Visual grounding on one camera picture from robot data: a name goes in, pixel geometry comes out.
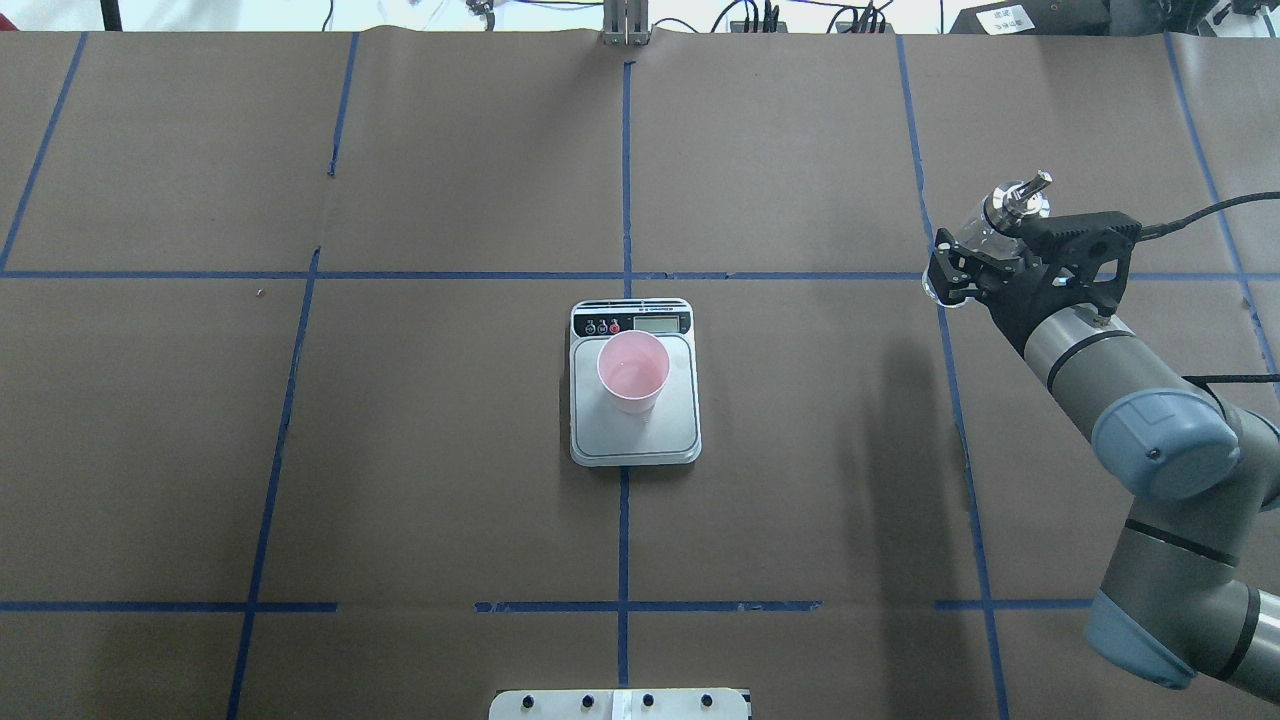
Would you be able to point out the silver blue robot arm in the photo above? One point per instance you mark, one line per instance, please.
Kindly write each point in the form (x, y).
(1171, 606)

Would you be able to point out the aluminium frame post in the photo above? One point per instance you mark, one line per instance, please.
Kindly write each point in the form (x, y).
(626, 23)

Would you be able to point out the pink plastic cup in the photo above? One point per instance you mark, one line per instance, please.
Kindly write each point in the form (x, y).
(634, 368)

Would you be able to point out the silver digital kitchen scale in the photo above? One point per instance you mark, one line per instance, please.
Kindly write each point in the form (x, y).
(601, 436)

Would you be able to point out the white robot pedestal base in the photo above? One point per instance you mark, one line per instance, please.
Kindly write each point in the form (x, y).
(623, 703)

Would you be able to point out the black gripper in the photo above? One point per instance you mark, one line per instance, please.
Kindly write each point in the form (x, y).
(1012, 297)

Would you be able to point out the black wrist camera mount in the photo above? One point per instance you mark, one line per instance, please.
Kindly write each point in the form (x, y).
(1082, 259)

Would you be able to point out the black box with white label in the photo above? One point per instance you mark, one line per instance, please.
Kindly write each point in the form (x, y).
(994, 20)

